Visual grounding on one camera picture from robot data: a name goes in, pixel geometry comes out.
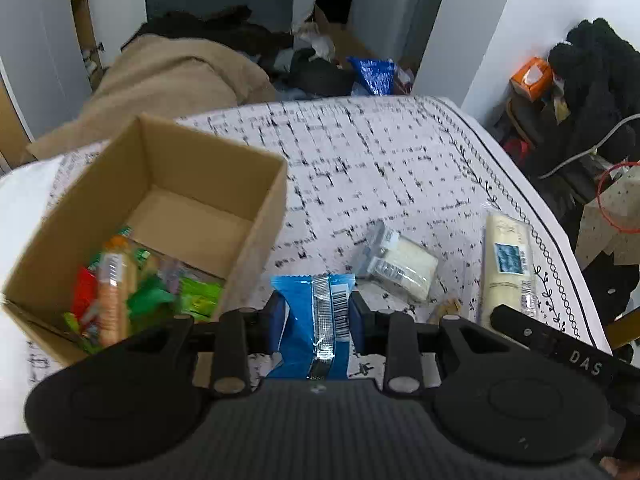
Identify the cardboard box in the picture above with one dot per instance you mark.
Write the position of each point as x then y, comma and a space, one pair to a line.
200, 175

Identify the long white cracker packet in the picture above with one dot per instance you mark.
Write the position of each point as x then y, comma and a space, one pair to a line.
507, 260

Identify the small tan snack packet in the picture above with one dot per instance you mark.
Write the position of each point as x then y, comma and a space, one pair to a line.
445, 307

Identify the white appliance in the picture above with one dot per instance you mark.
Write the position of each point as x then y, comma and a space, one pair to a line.
395, 5

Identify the printed white bed sheet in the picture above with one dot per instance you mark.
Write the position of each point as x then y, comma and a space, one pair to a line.
375, 160

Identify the floral cloth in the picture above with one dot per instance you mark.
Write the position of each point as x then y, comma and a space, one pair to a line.
605, 240

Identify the white wardrobe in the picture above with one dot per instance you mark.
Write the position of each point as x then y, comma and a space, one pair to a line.
40, 35

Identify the blue snack packet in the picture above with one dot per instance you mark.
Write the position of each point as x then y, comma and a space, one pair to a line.
300, 310

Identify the red candy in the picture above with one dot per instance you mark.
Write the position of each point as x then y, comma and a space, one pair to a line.
84, 292

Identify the dark green snack packet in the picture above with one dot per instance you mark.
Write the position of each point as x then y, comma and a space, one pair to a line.
147, 302

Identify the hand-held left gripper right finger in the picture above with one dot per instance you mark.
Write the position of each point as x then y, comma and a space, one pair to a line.
357, 320

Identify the snack packets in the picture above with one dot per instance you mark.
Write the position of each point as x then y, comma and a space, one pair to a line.
116, 290

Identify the pile of dark clothes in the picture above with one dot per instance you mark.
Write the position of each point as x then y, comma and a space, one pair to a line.
215, 25

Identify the light green snack packet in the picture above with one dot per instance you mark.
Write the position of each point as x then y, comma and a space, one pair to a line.
200, 297

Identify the black fluffy garment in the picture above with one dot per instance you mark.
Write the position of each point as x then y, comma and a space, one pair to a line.
595, 70

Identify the beige blanket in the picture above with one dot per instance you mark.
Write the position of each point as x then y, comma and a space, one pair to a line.
170, 75

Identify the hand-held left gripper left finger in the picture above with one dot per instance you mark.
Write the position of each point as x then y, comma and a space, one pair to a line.
276, 322

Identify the small white wafer packet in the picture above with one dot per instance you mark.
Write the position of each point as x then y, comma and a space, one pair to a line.
400, 260

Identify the blue plastic bag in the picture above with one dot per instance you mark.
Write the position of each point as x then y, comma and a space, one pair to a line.
372, 75

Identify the pink translucent snack packet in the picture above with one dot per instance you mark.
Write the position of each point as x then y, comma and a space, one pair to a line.
171, 275

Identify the orange tissue box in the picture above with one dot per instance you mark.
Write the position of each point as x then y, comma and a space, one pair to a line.
531, 77

